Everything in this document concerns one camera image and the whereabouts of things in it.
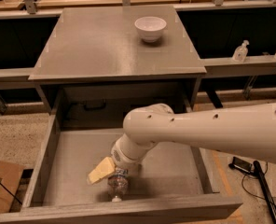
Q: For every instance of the black power adapter on floor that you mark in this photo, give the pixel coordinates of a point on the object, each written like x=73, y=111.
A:
x=241, y=165

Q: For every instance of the grey open top drawer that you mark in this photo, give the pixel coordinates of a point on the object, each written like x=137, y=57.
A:
x=174, y=184

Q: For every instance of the grey metal shelf rail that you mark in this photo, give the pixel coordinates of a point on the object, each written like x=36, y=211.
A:
x=24, y=78

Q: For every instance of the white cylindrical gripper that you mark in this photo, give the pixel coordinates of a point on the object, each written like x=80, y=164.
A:
x=121, y=159

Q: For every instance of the clear plastic water bottle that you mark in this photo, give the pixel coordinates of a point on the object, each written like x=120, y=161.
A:
x=118, y=185

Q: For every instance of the grey cabinet with counter top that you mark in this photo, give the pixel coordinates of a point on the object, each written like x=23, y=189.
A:
x=95, y=41

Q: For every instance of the clear pump sanitizer bottle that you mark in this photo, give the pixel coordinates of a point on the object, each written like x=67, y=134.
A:
x=240, y=52

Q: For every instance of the brown cardboard box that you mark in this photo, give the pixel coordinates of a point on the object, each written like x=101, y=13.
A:
x=10, y=176

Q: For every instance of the white ceramic bowl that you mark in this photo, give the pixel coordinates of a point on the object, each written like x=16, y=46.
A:
x=150, y=29

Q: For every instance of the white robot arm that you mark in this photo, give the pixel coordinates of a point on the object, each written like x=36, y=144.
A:
x=248, y=131

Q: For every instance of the black bar on floor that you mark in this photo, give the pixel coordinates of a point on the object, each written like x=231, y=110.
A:
x=265, y=189

